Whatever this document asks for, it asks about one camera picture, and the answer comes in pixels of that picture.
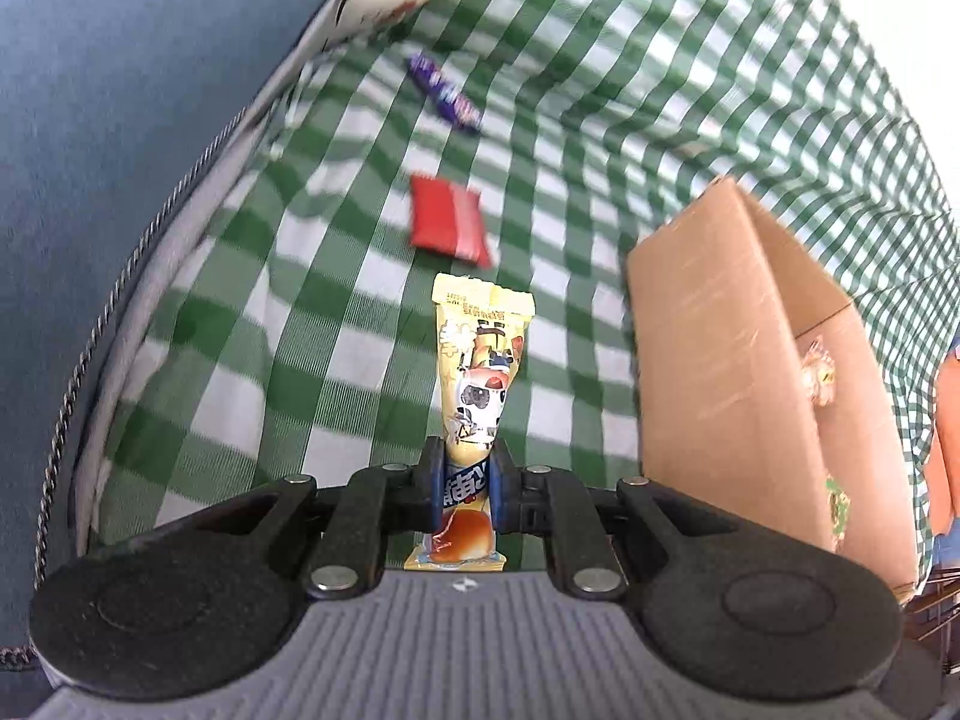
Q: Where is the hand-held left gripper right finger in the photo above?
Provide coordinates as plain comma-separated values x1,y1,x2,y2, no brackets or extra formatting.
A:
491,436,743,595

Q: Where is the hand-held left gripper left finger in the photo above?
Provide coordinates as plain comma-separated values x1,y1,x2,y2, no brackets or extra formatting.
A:
221,436,445,595

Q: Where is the yellow bread snack packet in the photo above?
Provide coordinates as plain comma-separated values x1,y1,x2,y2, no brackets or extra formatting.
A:
403,274,535,571

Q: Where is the brown cardboard box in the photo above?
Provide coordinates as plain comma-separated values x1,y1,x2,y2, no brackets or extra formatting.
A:
626,175,931,605

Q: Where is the clear bag of round cookies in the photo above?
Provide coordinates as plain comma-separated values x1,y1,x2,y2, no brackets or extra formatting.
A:
799,337,837,410

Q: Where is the person's right forearm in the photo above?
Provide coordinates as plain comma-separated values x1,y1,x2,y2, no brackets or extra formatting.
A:
924,356,960,545

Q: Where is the plain red packet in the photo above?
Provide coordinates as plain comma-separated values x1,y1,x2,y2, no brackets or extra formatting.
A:
409,174,494,269

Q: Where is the green label packet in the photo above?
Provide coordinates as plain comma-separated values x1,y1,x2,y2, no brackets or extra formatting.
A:
825,474,852,550

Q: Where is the purple candy bar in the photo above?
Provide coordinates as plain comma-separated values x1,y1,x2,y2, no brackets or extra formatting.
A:
407,51,483,137

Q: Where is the green checkered cloth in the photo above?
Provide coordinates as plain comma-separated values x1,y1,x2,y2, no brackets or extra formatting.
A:
71,0,960,571

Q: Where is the white printed paper bag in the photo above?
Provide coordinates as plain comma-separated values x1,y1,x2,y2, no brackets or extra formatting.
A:
247,0,476,117

